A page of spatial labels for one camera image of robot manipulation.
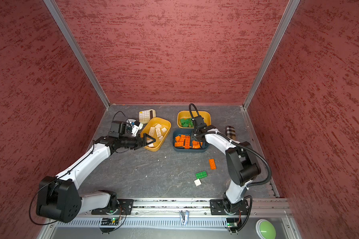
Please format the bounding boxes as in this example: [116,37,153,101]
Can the dark teal tub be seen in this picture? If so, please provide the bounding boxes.
[172,128,209,153]

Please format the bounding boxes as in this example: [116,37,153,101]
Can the cream calculator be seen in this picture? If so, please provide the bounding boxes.
[138,109,156,124]

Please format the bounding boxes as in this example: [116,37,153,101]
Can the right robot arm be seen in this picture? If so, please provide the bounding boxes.
[191,115,269,213]

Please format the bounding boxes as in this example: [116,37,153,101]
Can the right circuit board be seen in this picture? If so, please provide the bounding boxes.
[226,218,241,228]

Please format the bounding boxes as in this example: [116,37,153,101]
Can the circuit board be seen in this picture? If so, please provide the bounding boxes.
[100,218,119,226]
[226,218,241,228]

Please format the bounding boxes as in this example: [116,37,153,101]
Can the green 2x3 lego plate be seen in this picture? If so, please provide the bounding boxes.
[195,171,207,179]

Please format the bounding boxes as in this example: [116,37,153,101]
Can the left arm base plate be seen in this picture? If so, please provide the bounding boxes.
[91,199,134,216]

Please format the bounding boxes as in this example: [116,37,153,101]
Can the orange 2x4 lego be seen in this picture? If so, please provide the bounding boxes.
[175,141,184,148]

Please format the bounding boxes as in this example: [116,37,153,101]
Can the yellow tub left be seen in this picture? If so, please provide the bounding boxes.
[141,117,172,152]

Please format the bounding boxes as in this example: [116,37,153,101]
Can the black corrugated cable hose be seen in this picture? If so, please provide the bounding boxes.
[188,103,272,188]

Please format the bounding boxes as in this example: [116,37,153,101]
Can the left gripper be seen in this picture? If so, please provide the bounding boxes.
[119,133,156,149]

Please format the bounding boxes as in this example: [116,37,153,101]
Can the plaid checkered pouch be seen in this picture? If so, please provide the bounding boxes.
[225,125,236,140]

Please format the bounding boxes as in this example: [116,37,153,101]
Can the green push button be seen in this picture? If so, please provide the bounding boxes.
[255,219,276,239]

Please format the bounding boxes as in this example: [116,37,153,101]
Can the white 2x4 lego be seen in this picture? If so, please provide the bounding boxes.
[149,127,156,136]
[155,128,162,137]

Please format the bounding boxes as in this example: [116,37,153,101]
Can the orange curved lego piece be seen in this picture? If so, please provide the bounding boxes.
[195,141,202,149]

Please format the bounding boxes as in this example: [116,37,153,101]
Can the metal clip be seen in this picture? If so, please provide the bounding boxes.
[179,211,189,226]

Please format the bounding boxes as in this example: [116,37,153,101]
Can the yellow tub right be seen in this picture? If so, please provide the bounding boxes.
[177,111,211,128]

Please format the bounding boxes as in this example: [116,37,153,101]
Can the white square lego lower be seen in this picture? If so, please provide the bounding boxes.
[194,179,201,187]

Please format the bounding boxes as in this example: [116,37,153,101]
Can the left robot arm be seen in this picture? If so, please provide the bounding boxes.
[34,133,156,223]

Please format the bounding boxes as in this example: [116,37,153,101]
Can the aluminium front rail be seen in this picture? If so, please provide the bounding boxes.
[49,197,291,217]

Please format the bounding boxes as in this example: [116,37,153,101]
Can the orange long lego chassis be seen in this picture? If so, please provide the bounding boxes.
[183,136,190,149]

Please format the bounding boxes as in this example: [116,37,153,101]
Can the yellow tub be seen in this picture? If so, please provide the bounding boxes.
[177,111,211,128]
[141,117,172,152]

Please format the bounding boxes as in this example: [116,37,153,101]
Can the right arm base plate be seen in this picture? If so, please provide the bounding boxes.
[210,199,249,216]

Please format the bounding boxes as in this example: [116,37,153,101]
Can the left circuit board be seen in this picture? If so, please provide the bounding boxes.
[100,218,119,226]

